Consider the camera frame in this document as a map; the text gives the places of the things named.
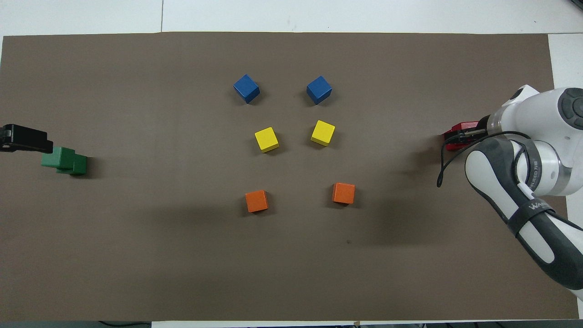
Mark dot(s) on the orange wooden cube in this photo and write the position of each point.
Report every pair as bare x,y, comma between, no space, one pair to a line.
343,193
256,201

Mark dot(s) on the yellow wooden cube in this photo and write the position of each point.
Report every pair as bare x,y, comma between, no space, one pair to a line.
266,139
323,132

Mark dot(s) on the green wooden cube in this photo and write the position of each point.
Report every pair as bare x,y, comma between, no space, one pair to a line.
80,165
58,158

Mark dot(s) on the brown table mat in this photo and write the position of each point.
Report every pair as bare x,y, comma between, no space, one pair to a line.
291,255

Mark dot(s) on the red wooden cube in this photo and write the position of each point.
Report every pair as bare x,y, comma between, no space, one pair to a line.
467,125
451,146

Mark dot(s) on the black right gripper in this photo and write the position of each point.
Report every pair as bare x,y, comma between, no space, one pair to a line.
483,125

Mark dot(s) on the blue wooden cube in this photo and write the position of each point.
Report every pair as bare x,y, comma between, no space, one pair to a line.
246,88
319,89

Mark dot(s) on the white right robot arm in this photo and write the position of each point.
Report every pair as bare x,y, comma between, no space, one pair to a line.
546,114

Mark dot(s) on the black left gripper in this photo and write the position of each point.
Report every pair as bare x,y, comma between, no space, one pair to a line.
4,137

